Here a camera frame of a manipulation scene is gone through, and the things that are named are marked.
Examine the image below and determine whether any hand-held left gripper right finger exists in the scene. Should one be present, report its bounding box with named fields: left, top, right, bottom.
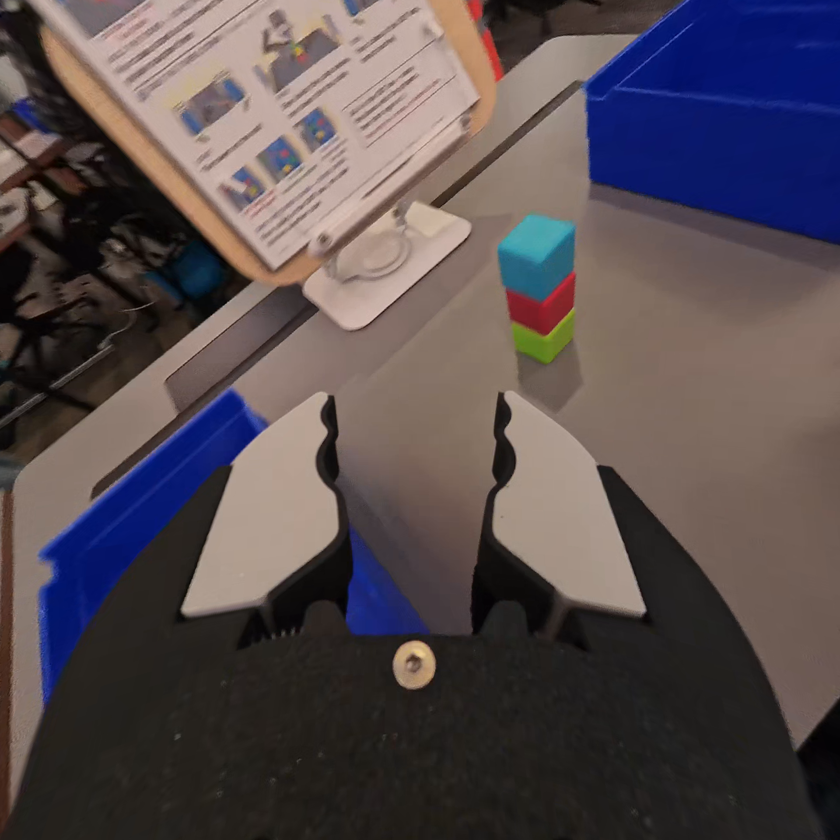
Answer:
left=471, top=391, right=648, bottom=641

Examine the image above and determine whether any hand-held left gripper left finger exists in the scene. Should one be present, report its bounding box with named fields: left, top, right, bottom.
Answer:
left=180, top=392, right=353, bottom=621

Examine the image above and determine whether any blue plastic bin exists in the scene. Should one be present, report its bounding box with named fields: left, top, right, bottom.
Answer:
left=583, top=0, right=840, bottom=245
left=38, top=387, right=431, bottom=706

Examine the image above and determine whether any green cube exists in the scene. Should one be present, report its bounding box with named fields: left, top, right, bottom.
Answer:
left=512, top=308, right=577, bottom=365

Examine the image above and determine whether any red cube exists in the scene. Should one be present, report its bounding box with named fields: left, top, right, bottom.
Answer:
left=505, top=272, right=578, bottom=337

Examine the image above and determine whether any light blue cube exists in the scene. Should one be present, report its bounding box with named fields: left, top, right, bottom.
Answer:
left=497, top=213, right=578, bottom=303

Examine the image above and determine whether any grey desk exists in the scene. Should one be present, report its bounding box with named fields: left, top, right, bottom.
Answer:
left=10, top=33, right=840, bottom=788

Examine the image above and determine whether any wooden board document stand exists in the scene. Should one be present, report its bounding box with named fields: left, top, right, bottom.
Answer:
left=39, top=0, right=503, bottom=332

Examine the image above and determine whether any printed instruction sheet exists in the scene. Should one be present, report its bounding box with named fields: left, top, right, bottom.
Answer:
left=39, top=0, right=483, bottom=270

